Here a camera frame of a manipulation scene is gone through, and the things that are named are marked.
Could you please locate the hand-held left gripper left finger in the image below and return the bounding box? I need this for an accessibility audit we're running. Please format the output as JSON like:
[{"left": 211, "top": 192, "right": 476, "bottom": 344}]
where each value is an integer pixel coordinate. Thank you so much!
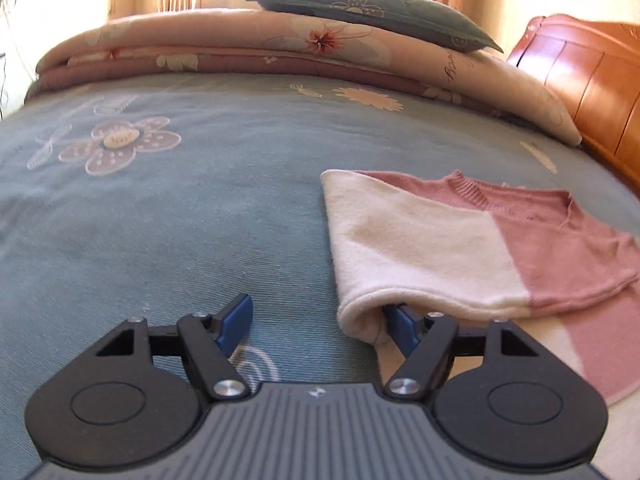
[{"left": 95, "top": 294, "right": 253, "bottom": 401}]

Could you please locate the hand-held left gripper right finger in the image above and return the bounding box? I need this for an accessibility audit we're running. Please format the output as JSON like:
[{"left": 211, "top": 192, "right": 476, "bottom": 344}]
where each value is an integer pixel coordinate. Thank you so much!
[{"left": 382, "top": 305, "right": 541, "bottom": 402}]

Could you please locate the pink and cream knit sweater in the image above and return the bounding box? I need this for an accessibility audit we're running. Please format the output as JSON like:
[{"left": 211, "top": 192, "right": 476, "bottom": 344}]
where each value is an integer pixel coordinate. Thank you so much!
[{"left": 320, "top": 169, "right": 640, "bottom": 480}]

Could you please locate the folded floral quilt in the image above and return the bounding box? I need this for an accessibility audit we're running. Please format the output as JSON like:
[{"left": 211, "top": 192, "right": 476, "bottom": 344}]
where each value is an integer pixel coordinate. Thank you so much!
[{"left": 25, "top": 8, "right": 583, "bottom": 147}]

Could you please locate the wooden bed headboard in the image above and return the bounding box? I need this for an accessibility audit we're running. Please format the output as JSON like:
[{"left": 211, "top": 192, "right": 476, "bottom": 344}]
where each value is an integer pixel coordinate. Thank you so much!
[{"left": 506, "top": 14, "right": 640, "bottom": 186}]

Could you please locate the teal floral pillow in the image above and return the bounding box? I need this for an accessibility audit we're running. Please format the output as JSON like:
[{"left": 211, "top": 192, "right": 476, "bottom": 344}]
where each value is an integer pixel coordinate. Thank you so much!
[{"left": 245, "top": 0, "right": 505, "bottom": 55}]

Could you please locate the black wall cable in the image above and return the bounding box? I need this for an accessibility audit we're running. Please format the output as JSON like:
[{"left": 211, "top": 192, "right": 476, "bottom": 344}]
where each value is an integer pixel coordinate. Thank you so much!
[{"left": 0, "top": 0, "right": 21, "bottom": 121}]

